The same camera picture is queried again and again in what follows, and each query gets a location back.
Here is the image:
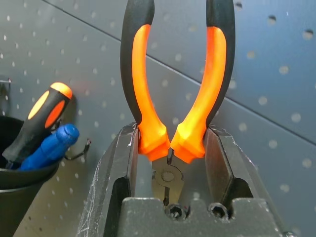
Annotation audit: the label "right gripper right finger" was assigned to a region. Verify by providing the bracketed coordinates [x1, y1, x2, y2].
[204, 124, 293, 237]

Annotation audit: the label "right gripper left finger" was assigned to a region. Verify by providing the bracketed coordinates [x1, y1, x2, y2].
[76, 124, 141, 237]

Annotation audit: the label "orange black needle-nose pliers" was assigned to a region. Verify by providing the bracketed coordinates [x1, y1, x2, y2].
[120, 0, 236, 207]

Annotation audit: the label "dark grey metal pegboard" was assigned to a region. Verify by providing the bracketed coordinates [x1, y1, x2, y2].
[0, 0, 316, 237]

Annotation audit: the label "blue marker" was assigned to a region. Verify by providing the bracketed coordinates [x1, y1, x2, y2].
[17, 124, 80, 171]

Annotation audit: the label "orange black screwdriver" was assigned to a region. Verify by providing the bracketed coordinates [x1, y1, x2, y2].
[2, 82, 73, 168]

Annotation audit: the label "black plastic cup holder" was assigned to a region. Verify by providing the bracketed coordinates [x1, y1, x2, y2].
[0, 116, 60, 237]

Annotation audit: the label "metal wire plier holder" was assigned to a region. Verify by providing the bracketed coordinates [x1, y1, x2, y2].
[64, 139, 91, 160]

